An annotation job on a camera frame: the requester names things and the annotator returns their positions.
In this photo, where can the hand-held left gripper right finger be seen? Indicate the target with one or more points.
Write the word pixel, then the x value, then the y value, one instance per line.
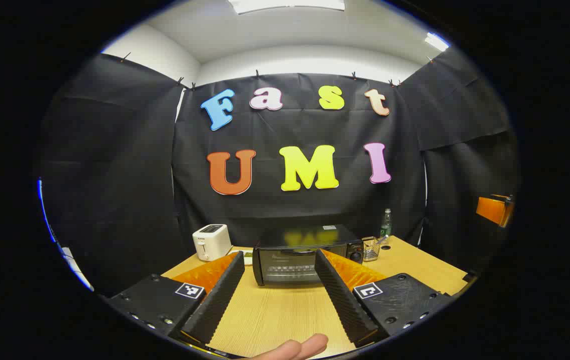
pixel 347 305

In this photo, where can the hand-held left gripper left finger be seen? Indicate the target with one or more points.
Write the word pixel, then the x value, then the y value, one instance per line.
pixel 217 300

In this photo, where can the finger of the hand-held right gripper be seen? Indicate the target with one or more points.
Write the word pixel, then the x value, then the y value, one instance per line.
pixel 492 210

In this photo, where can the black electric oven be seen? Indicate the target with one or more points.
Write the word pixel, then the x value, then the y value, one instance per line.
pixel 290 260

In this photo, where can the small white dish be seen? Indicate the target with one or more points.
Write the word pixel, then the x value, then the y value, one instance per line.
pixel 248 258

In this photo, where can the white toaster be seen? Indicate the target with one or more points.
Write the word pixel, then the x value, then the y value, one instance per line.
pixel 209 242

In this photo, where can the clear plastic water bottle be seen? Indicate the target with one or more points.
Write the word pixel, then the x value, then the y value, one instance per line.
pixel 386 227

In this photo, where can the black backdrop cloth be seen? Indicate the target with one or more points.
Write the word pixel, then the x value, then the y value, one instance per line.
pixel 114 175

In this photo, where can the small ceiling light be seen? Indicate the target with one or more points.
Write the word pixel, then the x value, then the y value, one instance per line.
pixel 437 41

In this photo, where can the long ceiling light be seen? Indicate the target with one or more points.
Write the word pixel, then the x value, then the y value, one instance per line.
pixel 284 5

